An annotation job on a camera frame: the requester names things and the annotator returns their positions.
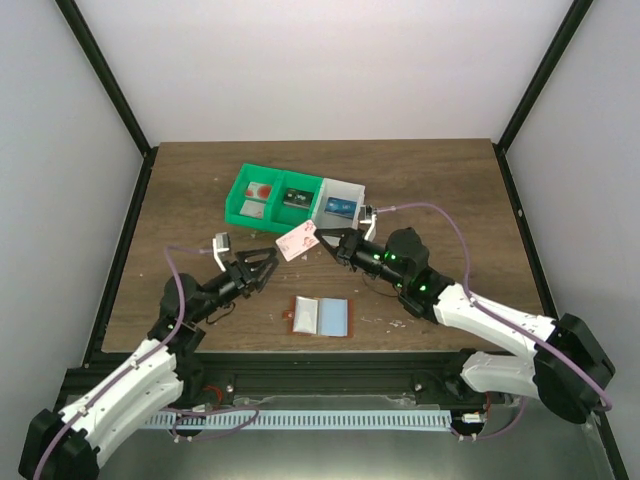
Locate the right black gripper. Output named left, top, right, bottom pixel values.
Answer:
left=315, top=228, right=408, bottom=289

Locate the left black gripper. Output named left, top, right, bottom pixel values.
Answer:
left=191, top=249, right=280, bottom=324

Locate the white red credit card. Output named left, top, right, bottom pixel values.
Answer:
left=275, top=220, right=319, bottom=262
left=239, top=200, right=265, bottom=220

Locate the brown leather card holder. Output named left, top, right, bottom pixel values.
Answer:
left=282, top=296, right=354, bottom=338

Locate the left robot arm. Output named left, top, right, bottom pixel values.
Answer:
left=18, top=247, right=279, bottom=479

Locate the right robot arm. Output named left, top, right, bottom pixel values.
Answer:
left=315, top=228, right=615, bottom=424

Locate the blue VIP card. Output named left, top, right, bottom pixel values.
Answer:
left=324, top=197, right=357, bottom=219

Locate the black card in bin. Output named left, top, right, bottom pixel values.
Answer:
left=282, top=188, right=314, bottom=209

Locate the white storage bin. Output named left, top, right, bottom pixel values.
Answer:
left=311, top=178, right=365, bottom=229

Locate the middle green storage bin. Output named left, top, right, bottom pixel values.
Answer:
left=262, top=170, right=323, bottom=234

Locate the green storage bin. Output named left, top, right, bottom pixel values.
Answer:
left=224, top=163, right=283, bottom=232
left=262, top=170, right=323, bottom=234

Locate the left green storage bin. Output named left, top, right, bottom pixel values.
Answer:
left=224, top=163, right=283, bottom=232

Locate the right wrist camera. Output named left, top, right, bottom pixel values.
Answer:
left=358, top=205, right=378, bottom=242

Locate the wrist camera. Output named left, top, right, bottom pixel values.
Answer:
left=358, top=205, right=378, bottom=242
left=212, top=232, right=231, bottom=272

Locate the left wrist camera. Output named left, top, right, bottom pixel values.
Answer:
left=212, top=232, right=231, bottom=272

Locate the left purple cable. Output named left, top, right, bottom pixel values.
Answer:
left=37, top=243, right=219, bottom=479

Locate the purple cable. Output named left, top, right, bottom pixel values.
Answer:
left=37, top=243, right=219, bottom=479
left=374, top=201, right=615, bottom=412

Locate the black aluminium frame rail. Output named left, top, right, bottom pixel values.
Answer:
left=59, top=352, right=481, bottom=406

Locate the light blue slotted cable duct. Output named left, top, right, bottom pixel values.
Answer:
left=176, top=410, right=452, bottom=433

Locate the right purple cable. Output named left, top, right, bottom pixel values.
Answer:
left=374, top=201, right=615, bottom=412

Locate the left black frame post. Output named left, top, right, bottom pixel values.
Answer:
left=53, top=0, right=153, bottom=157

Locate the black frame post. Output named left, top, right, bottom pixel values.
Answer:
left=53, top=0, right=153, bottom=157
left=497, top=0, right=596, bottom=151

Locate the right black frame post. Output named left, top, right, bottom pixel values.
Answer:
left=497, top=0, right=596, bottom=151

